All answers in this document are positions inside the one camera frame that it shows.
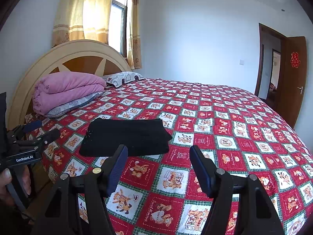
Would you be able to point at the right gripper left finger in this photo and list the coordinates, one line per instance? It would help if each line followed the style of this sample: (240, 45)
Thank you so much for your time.
(76, 205)

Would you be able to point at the black pants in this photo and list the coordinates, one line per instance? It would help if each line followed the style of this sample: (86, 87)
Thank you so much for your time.
(141, 137)

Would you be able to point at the person's left hand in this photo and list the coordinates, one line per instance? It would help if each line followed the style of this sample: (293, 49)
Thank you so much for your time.
(6, 178)

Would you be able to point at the grey patterned pillow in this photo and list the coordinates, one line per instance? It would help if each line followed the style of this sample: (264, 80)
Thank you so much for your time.
(67, 107)

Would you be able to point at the pink folded quilt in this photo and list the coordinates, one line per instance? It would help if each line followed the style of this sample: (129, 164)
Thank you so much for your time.
(60, 88)

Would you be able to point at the red checkered cartoon bedspread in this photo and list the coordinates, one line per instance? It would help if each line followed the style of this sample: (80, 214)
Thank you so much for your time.
(160, 194)

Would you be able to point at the cream and brown headboard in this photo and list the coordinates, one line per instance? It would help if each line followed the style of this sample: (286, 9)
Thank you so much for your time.
(87, 56)

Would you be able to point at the white patterned pillow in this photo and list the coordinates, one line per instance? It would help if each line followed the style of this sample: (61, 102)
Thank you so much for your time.
(122, 78)

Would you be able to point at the brown wooden door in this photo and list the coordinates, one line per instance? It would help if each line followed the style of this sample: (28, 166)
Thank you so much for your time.
(289, 99)

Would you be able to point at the yellow right curtain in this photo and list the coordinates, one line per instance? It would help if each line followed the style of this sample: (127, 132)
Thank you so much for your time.
(133, 40)

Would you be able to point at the yellow curtain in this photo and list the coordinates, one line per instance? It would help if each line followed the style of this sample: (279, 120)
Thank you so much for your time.
(133, 40)
(81, 19)

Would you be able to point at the yellow left curtain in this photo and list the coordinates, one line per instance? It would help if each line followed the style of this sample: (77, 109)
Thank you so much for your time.
(81, 19)

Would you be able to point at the red double happiness decoration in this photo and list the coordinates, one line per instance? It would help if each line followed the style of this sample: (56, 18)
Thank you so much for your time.
(294, 60)

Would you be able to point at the window with dark frame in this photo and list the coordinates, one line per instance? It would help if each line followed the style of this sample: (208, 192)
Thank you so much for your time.
(117, 26)

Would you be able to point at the white wall switch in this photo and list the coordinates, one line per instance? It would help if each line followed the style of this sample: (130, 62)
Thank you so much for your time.
(241, 61)

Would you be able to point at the dark brown door frame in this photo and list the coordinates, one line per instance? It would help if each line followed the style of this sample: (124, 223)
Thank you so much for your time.
(270, 54)

